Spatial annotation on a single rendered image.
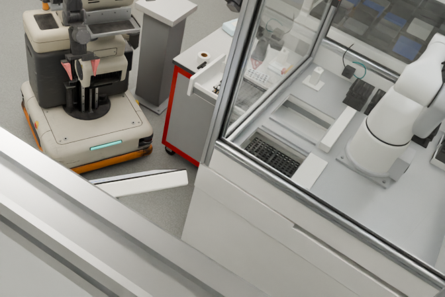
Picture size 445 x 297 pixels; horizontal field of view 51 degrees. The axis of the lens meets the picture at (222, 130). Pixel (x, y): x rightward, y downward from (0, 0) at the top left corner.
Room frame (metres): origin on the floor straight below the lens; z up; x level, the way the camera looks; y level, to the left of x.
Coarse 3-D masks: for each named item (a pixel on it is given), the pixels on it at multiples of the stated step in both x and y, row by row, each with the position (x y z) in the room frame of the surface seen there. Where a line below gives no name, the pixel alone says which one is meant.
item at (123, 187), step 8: (144, 176) 0.86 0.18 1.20; (152, 176) 0.87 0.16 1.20; (160, 176) 0.88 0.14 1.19; (168, 176) 0.89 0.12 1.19; (176, 176) 0.90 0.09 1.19; (184, 176) 0.91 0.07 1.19; (96, 184) 0.78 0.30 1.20; (104, 184) 0.79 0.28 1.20; (112, 184) 0.80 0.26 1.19; (120, 184) 0.81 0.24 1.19; (128, 184) 0.82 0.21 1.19; (136, 184) 0.83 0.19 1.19; (144, 184) 0.84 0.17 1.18; (152, 184) 0.85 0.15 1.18; (160, 184) 0.86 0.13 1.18; (168, 184) 0.87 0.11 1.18; (176, 184) 0.88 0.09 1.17; (184, 184) 0.89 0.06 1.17; (112, 192) 0.78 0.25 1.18; (120, 192) 0.79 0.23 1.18; (128, 192) 0.80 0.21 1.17; (136, 192) 0.81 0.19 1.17
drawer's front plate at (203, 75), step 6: (222, 54) 1.95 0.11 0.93; (216, 60) 1.89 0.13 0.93; (222, 60) 1.94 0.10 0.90; (210, 66) 1.83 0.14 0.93; (216, 66) 1.89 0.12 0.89; (198, 72) 1.76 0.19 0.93; (204, 72) 1.78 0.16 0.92; (210, 72) 1.84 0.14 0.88; (216, 72) 1.90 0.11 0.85; (192, 78) 1.70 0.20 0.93; (198, 78) 1.74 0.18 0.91; (204, 78) 1.80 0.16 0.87; (210, 78) 1.86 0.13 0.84; (192, 84) 1.70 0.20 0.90; (192, 90) 1.71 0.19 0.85
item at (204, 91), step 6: (222, 66) 1.93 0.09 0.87; (222, 72) 1.93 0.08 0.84; (216, 78) 1.87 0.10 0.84; (198, 84) 1.71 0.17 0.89; (204, 84) 1.80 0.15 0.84; (210, 84) 1.81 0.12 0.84; (198, 90) 1.70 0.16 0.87; (204, 90) 1.69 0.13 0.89; (210, 90) 1.77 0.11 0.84; (198, 96) 1.70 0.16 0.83; (204, 96) 1.69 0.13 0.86; (210, 96) 1.68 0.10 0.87; (216, 96) 1.67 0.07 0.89; (210, 102) 1.67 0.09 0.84
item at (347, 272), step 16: (208, 176) 1.18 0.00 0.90; (208, 192) 1.18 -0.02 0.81; (224, 192) 1.15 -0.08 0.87; (240, 192) 1.13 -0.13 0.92; (240, 208) 1.12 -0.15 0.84; (256, 208) 1.10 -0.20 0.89; (272, 208) 1.09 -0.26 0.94; (256, 224) 1.09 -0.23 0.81; (272, 224) 1.07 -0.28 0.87; (288, 224) 1.05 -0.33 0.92; (288, 240) 1.04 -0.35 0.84; (304, 240) 1.02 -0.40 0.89; (320, 240) 1.03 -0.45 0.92; (304, 256) 1.01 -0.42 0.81; (320, 256) 1.00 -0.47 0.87; (336, 256) 0.98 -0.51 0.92; (336, 272) 0.97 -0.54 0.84; (352, 272) 0.95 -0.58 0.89; (368, 272) 0.95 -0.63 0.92; (352, 288) 0.94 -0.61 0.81; (368, 288) 0.92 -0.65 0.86; (384, 288) 0.91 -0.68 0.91
